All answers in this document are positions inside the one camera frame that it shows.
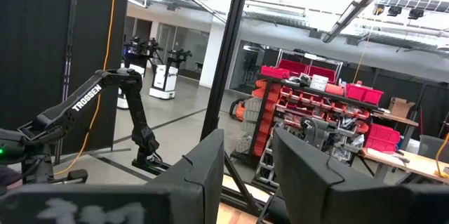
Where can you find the white base mobile robot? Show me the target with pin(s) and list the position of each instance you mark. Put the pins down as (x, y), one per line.
(135, 55)
(165, 80)

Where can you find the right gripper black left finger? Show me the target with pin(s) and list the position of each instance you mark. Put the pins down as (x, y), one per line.
(196, 182)

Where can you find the black partition panel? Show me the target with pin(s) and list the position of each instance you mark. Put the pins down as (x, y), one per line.
(111, 24)
(91, 34)
(31, 41)

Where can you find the grey chair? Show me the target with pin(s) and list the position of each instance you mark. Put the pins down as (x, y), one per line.
(433, 146)

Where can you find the small white box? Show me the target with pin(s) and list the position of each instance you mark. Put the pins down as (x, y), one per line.
(318, 83)

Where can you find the brown cardboard box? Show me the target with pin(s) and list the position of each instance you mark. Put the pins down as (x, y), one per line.
(400, 108)

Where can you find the light wooden work table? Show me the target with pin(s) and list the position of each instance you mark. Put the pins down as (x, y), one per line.
(414, 164)

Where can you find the wooden bench with cardboard box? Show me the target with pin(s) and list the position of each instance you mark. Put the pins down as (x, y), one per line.
(393, 118)

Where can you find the large red storage bin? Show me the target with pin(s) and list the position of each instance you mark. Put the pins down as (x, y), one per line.
(322, 73)
(365, 94)
(293, 66)
(273, 72)
(382, 138)

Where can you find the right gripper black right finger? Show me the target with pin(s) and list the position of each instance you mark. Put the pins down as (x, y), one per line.
(315, 189)

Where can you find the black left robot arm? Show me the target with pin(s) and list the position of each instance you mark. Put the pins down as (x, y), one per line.
(87, 97)

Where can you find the white step ladder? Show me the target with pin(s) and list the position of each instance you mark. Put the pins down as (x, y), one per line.
(266, 168)

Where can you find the black rack with red bins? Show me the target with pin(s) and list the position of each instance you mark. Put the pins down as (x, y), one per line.
(298, 111)

